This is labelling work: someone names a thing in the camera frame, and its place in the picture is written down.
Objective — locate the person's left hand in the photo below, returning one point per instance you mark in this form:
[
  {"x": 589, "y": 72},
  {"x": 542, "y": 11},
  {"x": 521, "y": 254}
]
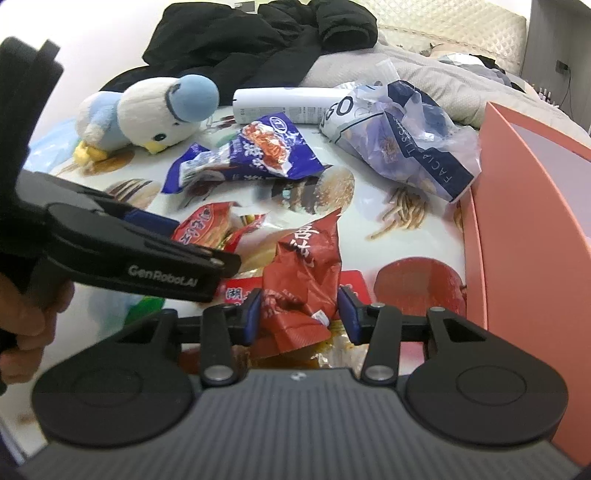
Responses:
[{"x": 27, "y": 323}]

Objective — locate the flat red labelled snack packet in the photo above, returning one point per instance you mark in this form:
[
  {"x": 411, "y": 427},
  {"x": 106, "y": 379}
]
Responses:
[{"x": 353, "y": 281}]

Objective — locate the translucent blue tissue bag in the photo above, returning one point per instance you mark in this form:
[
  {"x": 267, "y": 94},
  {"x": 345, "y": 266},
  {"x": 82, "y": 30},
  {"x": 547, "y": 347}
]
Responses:
[{"x": 406, "y": 138}]

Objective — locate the blue snack packet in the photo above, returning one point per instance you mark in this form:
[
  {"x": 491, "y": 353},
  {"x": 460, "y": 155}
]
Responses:
[{"x": 272, "y": 147}]

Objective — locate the white tube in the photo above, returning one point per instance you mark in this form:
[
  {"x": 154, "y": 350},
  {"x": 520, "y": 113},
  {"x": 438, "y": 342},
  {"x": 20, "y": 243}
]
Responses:
[{"x": 281, "y": 104}]

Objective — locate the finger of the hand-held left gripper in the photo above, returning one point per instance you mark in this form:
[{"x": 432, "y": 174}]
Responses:
[
  {"x": 226, "y": 265},
  {"x": 152, "y": 224}
]

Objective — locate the black jacket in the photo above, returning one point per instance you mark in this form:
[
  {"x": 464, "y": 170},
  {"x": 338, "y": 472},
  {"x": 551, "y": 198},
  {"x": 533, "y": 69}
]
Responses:
[{"x": 240, "y": 41}]

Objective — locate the blue white plush bird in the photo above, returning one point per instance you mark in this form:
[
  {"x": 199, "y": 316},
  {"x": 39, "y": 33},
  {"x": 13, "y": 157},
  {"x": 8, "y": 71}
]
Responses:
[{"x": 138, "y": 115}]

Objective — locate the dark red snack packet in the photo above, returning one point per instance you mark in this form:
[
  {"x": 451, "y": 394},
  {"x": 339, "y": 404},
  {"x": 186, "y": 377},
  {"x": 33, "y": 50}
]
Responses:
[{"x": 304, "y": 272}]

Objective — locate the row of small bottles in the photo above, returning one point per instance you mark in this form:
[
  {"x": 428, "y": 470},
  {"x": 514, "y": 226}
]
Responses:
[{"x": 545, "y": 92}]

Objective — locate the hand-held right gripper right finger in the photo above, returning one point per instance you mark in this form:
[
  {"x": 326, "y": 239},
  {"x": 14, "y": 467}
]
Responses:
[{"x": 348, "y": 318}]

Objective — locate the grey duvet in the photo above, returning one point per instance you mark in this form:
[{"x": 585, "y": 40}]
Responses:
[{"x": 415, "y": 78}]

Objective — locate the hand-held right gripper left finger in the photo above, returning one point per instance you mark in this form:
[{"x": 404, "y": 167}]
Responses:
[{"x": 251, "y": 318}]

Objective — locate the pink cardboard box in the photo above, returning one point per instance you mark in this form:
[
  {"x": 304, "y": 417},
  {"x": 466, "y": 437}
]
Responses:
[{"x": 521, "y": 240}]

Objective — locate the printed fruit cloth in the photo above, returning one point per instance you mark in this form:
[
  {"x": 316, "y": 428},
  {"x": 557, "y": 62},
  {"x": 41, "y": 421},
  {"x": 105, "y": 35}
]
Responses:
[{"x": 369, "y": 157}]

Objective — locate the small red snack packet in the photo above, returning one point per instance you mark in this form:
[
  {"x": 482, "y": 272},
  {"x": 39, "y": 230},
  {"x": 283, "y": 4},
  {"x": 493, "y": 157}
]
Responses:
[{"x": 203, "y": 226}]

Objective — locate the cream quilted headboard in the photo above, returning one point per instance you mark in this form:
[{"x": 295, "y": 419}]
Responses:
[{"x": 461, "y": 23}]

